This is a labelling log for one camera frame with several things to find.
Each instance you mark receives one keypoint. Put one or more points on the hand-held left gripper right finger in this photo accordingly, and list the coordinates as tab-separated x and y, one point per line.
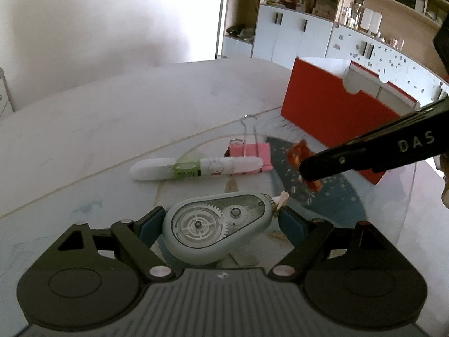
293	226

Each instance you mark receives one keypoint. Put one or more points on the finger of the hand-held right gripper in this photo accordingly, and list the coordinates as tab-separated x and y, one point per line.
333	165

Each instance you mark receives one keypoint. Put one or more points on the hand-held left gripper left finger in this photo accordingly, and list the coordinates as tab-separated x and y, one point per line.
151	224

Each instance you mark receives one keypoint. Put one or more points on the orange candy wrapper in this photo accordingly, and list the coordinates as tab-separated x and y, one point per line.
296	154

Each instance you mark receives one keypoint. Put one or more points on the red cardboard box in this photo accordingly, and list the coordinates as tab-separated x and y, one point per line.
322	108

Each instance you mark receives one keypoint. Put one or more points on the grey correction tape dispenser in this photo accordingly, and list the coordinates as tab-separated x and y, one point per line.
210	228

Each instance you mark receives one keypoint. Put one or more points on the person's right hand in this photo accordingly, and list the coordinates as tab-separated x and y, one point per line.
445	193

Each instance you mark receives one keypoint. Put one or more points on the blue round patterned mat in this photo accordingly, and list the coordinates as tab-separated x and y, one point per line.
336	196

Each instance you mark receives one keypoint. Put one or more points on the white green marker pen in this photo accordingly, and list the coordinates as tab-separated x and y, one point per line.
154	170

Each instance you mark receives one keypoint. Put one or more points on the pink binder clip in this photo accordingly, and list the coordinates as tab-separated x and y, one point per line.
252	151

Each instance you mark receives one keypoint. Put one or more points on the speckled white cabinet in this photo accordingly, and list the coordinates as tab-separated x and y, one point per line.
386	59

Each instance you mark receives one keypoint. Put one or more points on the white canister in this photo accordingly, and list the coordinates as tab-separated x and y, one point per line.
366	19
376	23

